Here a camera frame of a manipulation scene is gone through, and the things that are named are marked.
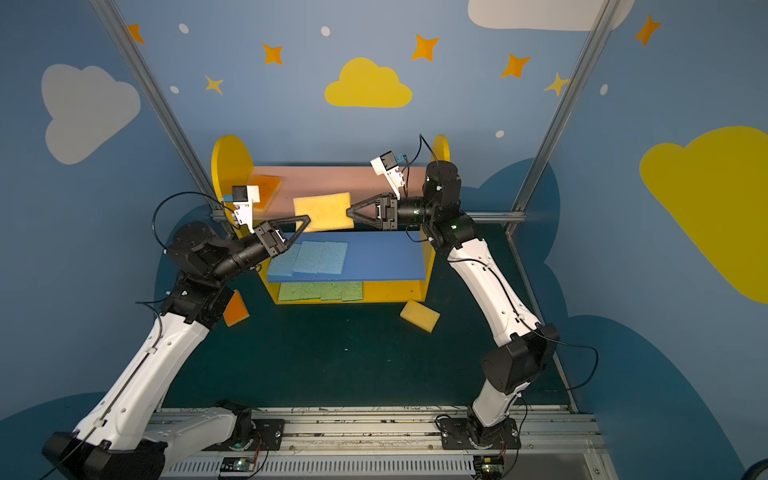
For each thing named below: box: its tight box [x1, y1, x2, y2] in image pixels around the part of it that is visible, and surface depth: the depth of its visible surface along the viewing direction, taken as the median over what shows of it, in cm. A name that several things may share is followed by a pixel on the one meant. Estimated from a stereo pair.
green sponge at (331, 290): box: [320, 281, 343, 302], surface depth 101 cm
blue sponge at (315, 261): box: [292, 241, 335, 282], surface depth 92 cm
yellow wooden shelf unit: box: [212, 135, 451, 305], surface depth 75 cm
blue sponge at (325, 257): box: [306, 240, 348, 275], surface depth 93 cm
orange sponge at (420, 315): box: [399, 299, 441, 334], surface depth 97 cm
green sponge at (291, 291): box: [278, 282, 309, 301], surface depth 100 cm
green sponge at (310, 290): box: [299, 282, 322, 301], surface depth 100 cm
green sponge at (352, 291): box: [341, 281, 363, 302], surface depth 101 cm
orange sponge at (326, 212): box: [293, 192, 355, 233], surface depth 59 cm
